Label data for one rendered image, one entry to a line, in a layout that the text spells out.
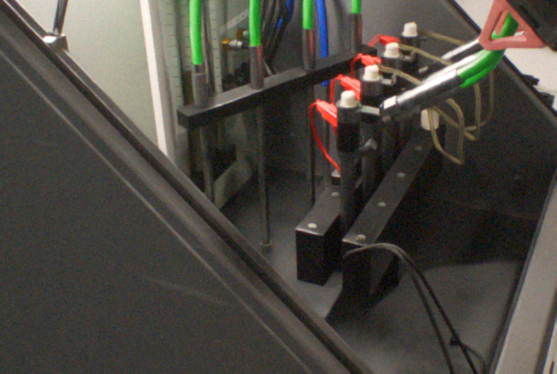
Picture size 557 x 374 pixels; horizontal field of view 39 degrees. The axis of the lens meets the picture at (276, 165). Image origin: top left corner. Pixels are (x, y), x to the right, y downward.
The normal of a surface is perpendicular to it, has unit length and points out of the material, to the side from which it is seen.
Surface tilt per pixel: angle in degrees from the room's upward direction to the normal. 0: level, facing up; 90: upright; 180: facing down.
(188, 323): 90
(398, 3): 90
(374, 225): 0
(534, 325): 0
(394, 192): 0
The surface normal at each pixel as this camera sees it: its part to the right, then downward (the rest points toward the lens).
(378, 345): -0.04, -0.86
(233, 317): -0.43, 0.47
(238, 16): 0.90, 0.18
